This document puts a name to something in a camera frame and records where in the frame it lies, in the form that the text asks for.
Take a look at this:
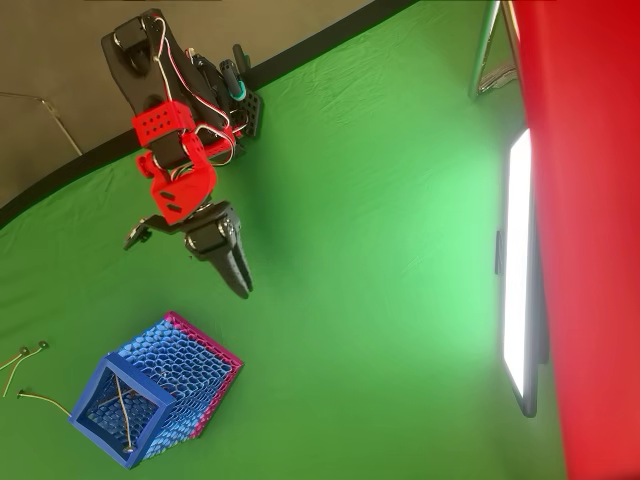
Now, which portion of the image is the blue pink lattice basket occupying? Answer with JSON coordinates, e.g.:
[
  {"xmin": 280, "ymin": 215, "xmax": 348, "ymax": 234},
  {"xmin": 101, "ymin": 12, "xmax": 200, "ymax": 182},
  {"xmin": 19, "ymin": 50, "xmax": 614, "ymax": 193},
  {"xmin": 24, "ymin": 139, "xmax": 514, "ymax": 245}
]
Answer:
[{"xmin": 68, "ymin": 310, "xmax": 246, "ymax": 471}]

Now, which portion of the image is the green table cloth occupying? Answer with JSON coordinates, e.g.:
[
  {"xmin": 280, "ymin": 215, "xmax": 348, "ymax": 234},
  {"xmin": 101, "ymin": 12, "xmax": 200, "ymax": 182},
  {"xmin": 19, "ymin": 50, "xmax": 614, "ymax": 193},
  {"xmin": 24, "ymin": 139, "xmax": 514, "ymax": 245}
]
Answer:
[{"xmin": 0, "ymin": 0, "xmax": 567, "ymax": 480}]

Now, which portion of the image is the black teal table clamp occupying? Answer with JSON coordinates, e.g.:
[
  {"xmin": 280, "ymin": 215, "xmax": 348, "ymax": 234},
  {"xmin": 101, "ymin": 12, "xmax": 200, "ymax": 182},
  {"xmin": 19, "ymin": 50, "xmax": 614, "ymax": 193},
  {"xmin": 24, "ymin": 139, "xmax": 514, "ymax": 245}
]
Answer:
[{"xmin": 218, "ymin": 43, "xmax": 253, "ymax": 103}]

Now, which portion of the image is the thin chrome floor tube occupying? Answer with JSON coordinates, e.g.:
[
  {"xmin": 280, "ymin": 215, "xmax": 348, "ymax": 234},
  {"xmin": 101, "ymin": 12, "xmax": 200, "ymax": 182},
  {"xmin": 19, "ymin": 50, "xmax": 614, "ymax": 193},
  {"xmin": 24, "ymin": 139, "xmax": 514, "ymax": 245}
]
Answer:
[{"xmin": 0, "ymin": 91, "xmax": 85, "ymax": 157}]

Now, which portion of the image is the chrome tube stand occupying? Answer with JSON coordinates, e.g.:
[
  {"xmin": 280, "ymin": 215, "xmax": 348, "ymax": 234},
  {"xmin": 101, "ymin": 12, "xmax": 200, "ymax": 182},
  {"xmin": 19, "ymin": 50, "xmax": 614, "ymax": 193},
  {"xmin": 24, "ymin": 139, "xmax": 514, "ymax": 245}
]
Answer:
[{"xmin": 468, "ymin": 0, "xmax": 522, "ymax": 102}]

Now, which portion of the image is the large red panel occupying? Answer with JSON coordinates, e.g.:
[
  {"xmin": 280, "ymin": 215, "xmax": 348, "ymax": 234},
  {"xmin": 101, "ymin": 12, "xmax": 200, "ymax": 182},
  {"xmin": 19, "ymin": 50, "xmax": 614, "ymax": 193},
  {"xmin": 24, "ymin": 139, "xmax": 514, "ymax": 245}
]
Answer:
[{"xmin": 508, "ymin": 0, "xmax": 640, "ymax": 480}]

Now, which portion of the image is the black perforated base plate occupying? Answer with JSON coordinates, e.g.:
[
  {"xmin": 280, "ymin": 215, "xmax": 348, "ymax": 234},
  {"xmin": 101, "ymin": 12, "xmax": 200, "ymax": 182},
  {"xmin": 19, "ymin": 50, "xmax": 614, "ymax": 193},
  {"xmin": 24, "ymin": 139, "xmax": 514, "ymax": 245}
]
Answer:
[{"xmin": 228, "ymin": 88, "xmax": 265, "ymax": 143}]

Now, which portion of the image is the red white servo cable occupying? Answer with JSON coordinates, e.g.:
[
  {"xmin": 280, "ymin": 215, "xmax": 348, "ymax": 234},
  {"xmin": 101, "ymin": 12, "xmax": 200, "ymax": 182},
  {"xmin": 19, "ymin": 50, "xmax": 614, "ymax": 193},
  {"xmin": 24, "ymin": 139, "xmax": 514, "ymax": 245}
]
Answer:
[{"xmin": 151, "ymin": 16, "xmax": 237, "ymax": 169}]

